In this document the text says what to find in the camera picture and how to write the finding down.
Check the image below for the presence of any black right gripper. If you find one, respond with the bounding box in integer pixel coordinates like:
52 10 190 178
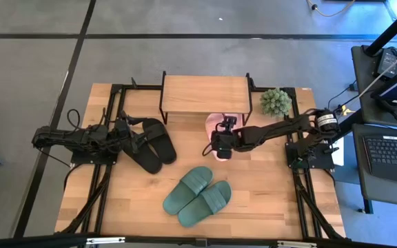
210 116 238 161

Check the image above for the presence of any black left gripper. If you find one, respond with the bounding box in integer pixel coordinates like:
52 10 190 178
114 110 152 154

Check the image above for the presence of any black rubber slide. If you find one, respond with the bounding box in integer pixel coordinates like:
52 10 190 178
141 118 178 165
120 132 163 175

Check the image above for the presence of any green artificial potted plant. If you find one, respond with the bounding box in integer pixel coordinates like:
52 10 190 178
259 87 293 118

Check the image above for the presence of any white paper sheet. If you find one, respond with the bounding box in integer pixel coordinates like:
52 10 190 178
331 137 345 167

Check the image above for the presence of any black side desk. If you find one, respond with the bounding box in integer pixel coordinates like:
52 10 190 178
351 44 397 129

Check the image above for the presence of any grey keyboard desk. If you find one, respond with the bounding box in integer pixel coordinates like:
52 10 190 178
352 123 397 214

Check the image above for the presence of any black keyboard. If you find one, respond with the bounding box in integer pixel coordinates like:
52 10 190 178
363 134 397 185

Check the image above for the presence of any black power adapter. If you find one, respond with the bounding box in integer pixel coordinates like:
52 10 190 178
376 48 397 77

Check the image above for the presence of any black diagonal pole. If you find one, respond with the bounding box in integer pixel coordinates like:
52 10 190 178
364 0 397 58

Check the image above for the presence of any wooden shelf with black frame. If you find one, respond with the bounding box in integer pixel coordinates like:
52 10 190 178
159 71 254 125

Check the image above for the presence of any black aluminium table frame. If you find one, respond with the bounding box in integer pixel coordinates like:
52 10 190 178
55 77 347 240

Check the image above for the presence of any silver rail bracket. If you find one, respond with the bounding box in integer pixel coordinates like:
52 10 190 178
85 236 126 246
276 240 318 248

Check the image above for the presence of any black camera rig rail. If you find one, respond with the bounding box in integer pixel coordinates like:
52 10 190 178
0 232 397 248

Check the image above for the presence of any beige floor cable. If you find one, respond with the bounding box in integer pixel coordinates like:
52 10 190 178
307 0 356 17

